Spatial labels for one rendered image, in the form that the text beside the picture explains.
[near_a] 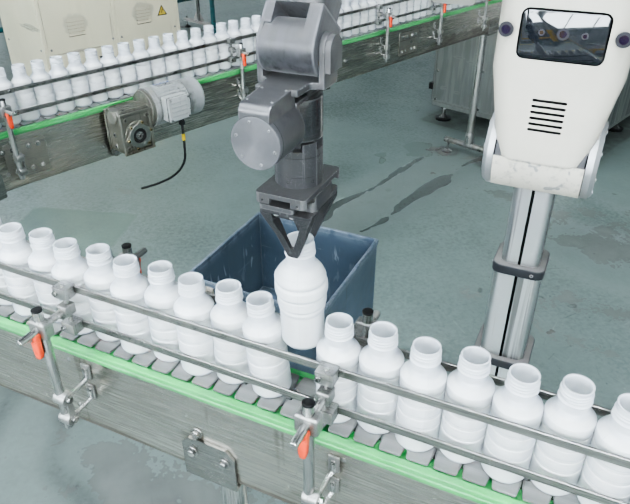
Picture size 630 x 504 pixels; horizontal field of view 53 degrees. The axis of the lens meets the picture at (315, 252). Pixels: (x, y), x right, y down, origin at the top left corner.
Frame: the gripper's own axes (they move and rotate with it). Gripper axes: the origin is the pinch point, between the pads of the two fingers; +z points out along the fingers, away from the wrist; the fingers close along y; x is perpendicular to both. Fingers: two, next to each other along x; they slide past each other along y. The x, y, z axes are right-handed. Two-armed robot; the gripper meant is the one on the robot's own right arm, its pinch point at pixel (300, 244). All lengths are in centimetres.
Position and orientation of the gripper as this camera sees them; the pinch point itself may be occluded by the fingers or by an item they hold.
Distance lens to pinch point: 80.1
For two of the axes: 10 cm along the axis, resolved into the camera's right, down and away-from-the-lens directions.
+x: 9.1, 2.2, -3.6
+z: 0.0, 8.5, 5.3
